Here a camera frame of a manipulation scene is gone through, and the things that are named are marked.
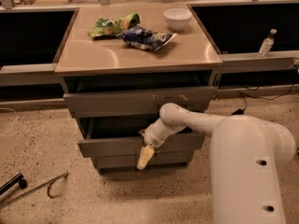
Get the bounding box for grey steel-top drawer cabinet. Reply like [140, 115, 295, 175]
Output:
[55, 4, 221, 173]

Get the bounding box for grey bottom drawer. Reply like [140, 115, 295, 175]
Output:
[92, 150, 193, 169]

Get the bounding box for metal hooked rod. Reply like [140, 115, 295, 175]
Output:
[0, 173, 68, 209]

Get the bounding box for white bowl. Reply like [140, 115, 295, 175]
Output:
[164, 8, 192, 32]

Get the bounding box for black caster leg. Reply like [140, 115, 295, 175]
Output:
[0, 173, 27, 195]

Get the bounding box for green chip bag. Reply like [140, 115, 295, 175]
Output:
[88, 13, 140, 38]

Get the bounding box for clear plastic water bottle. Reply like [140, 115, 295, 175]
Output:
[259, 29, 277, 57]

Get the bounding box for blue chip bag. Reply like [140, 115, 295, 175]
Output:
[117, 26, 177, 52]

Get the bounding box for black power adapter with cable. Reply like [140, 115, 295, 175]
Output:
[233, 84, 296, 115]

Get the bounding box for grey top drawer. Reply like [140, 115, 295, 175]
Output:
[64, 86, 213, 118]

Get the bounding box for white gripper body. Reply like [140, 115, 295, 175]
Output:
[143, 118, 184, 148]

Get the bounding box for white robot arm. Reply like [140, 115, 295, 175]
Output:
[137, 103, 297, 224]

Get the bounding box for grey drawer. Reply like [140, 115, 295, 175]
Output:
[92, 150, 193, 169]
[64, 86, 213, 118]
[78, 118, 204, 158]

